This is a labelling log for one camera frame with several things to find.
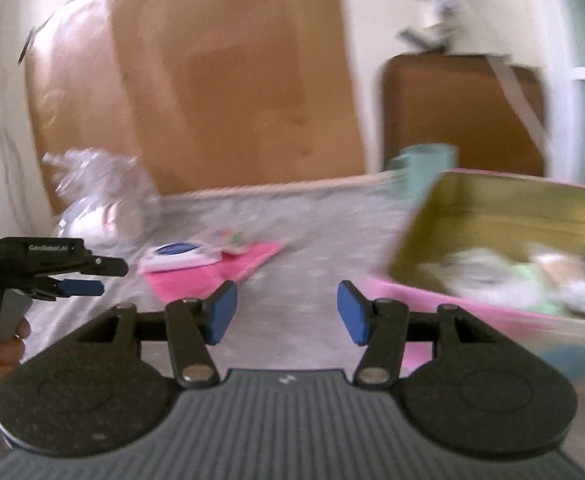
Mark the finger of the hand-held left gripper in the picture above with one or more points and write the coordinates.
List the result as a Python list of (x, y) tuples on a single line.
[(80, 288), (110, 266)]

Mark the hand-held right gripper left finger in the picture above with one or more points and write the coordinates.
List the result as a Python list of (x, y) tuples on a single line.
[(221, 312)]

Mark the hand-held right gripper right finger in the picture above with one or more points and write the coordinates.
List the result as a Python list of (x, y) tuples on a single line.
[(353, 312)]

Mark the light green cloth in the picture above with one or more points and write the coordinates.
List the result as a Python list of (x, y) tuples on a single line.
[(527, 282)]

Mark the pink tin box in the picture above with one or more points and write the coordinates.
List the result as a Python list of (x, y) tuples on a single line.
[(497, 200)]

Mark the bag of cotton swabs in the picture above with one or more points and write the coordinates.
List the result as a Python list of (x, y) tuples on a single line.
[(584, 295)]

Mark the person's left hand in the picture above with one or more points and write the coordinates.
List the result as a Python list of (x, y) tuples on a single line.
[(7, 360)]

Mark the pink packet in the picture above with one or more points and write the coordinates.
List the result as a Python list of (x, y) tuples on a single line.
[(242, 260)]

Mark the blue and white packet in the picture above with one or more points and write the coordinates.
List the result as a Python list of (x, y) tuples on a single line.
[(177, 256)]

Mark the clear plastic bag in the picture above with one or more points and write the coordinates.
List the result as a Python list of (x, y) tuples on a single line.
[(102, 195)]

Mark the rainbow striped eraser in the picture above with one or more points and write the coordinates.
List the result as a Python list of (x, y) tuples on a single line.
[(230, 240)]

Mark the grey floral tablecloth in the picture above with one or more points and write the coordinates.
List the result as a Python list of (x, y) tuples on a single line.
[(297, 230)]

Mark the teal plastic cup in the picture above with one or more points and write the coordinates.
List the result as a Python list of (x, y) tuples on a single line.
[(422, 165)]

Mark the wooden board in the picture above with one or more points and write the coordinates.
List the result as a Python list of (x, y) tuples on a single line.
[(212, 85)]

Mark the white window frame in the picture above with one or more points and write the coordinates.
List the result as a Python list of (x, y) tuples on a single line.
[(567, 60)]

